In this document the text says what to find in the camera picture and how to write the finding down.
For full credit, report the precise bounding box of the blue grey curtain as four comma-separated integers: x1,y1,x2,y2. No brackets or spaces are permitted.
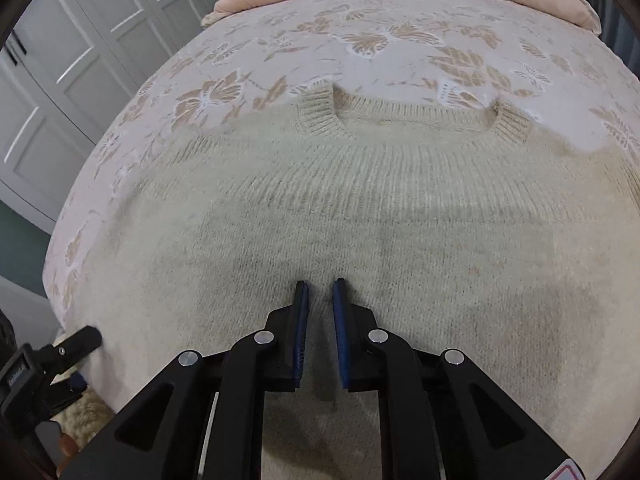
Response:
529,0,640,61

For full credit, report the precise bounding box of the floral pink bedspread bed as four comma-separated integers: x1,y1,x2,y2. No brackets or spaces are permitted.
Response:
43,0,639,318

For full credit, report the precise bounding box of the person left hand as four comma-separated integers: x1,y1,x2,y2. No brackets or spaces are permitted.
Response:
56,432,79,477

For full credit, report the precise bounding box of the beige heart-pattern knit sweater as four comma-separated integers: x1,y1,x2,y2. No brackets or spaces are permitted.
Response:
65,84,639,479

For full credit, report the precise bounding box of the white wardrobe with red stickers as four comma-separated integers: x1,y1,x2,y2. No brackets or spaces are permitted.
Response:
1,0,216,232

